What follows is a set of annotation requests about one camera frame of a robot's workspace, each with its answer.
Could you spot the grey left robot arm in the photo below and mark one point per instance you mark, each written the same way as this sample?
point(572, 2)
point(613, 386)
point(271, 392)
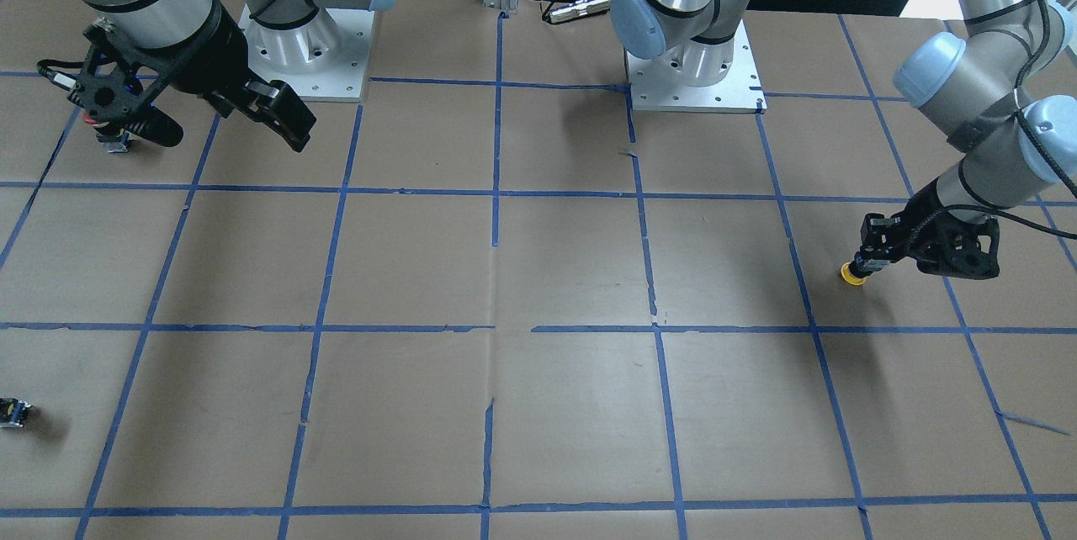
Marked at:
point(1013, 146)

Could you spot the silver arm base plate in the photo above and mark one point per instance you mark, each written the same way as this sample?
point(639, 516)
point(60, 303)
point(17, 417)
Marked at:
point(326, 60)
point(694, 77)

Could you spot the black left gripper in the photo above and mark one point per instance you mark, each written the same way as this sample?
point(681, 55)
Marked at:
point(917, 219)

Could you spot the red push button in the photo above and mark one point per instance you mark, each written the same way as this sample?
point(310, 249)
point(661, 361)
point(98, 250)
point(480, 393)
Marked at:
point(113, 137)

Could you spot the silver cable connector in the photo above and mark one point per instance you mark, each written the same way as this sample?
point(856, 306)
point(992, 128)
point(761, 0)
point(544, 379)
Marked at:
point(579, 9)

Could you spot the yellow push button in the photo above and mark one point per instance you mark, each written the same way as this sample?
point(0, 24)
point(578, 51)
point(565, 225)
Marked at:
point(848, 276)

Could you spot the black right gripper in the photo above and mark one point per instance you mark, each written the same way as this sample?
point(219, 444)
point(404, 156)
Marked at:
point(207, 60)

